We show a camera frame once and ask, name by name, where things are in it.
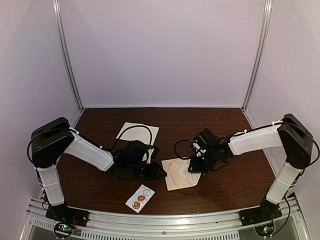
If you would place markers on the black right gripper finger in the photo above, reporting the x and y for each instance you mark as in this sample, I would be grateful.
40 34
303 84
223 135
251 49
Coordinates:
194 170
193 162

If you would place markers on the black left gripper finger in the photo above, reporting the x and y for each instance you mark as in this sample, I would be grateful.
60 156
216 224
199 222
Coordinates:
160 175
160 169

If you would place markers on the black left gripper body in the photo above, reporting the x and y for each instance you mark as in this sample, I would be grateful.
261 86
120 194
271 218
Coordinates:
134 169

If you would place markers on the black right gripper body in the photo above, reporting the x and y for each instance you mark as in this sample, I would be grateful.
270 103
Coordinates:
207 163

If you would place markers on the cream envelope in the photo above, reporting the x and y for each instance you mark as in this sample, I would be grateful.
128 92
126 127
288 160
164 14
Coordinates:
178 176

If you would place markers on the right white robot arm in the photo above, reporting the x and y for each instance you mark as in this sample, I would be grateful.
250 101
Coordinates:
288 133

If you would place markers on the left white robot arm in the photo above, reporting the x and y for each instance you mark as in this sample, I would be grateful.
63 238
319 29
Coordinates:
48 143

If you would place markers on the sticker sheet with seals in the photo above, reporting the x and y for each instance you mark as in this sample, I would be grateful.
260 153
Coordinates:
140 198

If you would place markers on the cream spare paper sheet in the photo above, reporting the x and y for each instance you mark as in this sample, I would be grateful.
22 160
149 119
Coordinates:
138 131

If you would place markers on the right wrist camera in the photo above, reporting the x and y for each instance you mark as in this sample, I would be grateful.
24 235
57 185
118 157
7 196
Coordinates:
198 150

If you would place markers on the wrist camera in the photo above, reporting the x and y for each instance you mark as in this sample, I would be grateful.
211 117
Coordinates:
198 150
150 155

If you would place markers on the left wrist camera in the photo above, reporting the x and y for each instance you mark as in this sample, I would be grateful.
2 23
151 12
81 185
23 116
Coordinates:
150 155

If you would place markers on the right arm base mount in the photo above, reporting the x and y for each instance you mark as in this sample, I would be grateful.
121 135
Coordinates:
262 217

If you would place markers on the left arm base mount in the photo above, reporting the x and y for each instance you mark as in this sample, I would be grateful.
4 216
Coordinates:
68 219

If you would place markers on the front aluminium rail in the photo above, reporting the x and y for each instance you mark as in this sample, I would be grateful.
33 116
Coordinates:
224 225

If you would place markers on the right aluminium frame post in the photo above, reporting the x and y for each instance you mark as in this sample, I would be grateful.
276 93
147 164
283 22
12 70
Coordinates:
264 30

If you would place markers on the aluminium frame post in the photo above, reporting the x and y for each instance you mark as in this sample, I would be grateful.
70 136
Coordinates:
264 30
65 54

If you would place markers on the left aluminium frame post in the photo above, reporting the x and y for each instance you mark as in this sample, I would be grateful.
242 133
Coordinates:
65 54

